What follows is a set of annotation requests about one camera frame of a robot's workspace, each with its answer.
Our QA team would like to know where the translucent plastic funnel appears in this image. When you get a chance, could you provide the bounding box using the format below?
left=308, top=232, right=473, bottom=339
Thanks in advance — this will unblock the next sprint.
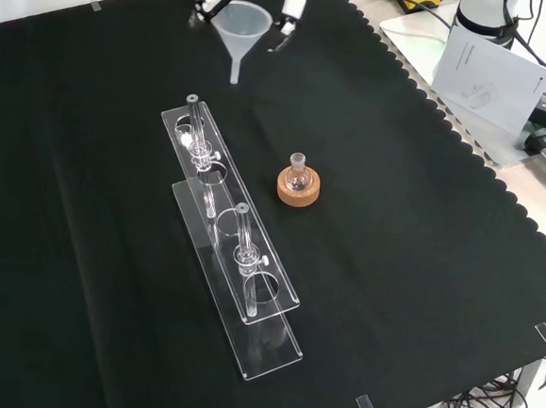
left=206, top=0, right=274, bottom=89

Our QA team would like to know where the clear round-bottom glass flask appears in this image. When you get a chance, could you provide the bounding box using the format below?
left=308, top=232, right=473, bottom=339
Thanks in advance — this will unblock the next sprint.
left=285, top=152, right=318, bottom=195

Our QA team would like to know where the pale board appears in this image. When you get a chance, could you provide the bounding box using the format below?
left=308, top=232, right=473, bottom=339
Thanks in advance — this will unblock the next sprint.
left=368, top=6, right=546, bottom=171

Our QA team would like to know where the black cloth with scalloped edge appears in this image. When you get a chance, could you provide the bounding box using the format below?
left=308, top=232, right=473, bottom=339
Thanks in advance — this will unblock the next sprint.
left=0, top=0, right=546, bottom=408

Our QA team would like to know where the white printed paper leaflet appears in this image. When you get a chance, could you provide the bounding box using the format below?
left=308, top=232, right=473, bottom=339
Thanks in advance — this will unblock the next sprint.
left=426, top=24, right=546, bottom=140

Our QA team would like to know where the grey bench leg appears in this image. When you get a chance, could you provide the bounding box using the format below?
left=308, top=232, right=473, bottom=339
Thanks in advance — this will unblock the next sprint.
left=516, top=354, right=546, bottom=402

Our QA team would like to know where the brown cork ring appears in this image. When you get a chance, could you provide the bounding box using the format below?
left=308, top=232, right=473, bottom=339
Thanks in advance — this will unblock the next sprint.
left=274, top=164, right=326, bottom=210

